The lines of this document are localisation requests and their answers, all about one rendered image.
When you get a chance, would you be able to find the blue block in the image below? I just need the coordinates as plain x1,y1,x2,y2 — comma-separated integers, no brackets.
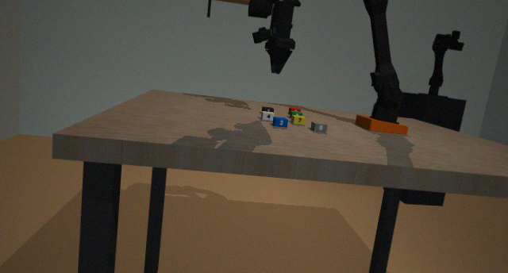
272,117,288,127

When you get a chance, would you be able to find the green block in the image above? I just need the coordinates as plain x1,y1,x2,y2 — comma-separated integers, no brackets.
290,111,302,118

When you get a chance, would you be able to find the yellow block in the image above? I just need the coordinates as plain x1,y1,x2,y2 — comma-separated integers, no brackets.
291,115,306,125

